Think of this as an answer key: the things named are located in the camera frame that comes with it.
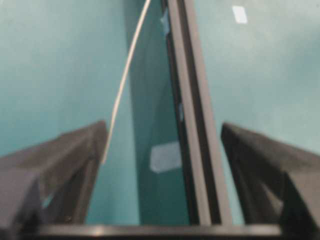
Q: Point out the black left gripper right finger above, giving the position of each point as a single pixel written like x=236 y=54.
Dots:
x=277 y=183

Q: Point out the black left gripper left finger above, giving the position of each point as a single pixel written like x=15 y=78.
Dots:
x=51 y=182

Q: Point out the light tape patch on table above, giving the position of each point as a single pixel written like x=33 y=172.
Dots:
x=240 y=15

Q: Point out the black aluminium extrusion rail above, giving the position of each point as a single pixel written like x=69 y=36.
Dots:
x=203 y=173

